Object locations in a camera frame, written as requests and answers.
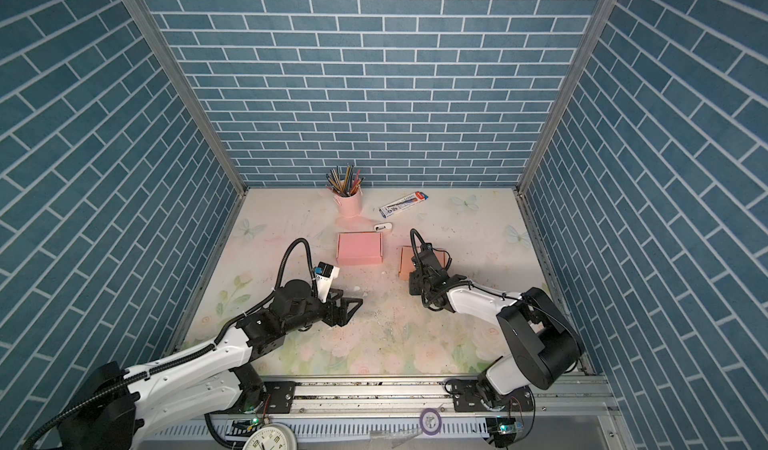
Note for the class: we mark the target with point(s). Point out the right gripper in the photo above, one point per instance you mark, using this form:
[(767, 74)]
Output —
[(413, 287)]

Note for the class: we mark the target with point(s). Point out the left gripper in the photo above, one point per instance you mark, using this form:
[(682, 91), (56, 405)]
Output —
[(342, 318)]

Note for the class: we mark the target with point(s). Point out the peach paper box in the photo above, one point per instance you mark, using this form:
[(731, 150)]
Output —
[(407, 265)]

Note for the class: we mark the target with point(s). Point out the pink paper box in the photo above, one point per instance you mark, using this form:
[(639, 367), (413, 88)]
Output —
[(359, 248)]

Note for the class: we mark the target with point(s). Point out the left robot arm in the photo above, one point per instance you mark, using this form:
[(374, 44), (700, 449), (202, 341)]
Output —
[(118, 408)]

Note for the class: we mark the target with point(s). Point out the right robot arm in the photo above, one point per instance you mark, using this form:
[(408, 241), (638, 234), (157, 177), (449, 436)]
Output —
[(542, 343)]

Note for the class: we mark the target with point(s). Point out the blue white pen box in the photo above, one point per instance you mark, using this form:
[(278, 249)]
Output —
[(402, 204)]

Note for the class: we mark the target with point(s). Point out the pink pencil bucket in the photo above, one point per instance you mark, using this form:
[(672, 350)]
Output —
[(349, 206)]

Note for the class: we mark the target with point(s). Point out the coloured pencils bundle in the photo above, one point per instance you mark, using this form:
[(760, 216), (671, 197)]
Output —
[(344, 181)]

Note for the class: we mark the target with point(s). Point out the white round clock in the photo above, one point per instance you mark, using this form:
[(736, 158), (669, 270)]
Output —
[(274, 436)]

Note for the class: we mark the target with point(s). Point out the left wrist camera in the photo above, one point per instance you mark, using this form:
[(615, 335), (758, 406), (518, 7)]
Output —
[(324, 274)]

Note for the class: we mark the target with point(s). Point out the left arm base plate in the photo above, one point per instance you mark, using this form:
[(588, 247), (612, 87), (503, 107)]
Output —
[(273, 397)]

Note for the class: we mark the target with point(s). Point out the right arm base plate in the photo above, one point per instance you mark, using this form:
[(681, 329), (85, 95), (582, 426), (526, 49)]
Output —
[(471, 395)]

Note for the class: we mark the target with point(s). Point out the metal base rail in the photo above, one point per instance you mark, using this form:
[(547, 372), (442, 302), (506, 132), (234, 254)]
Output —
[(337, 408)]

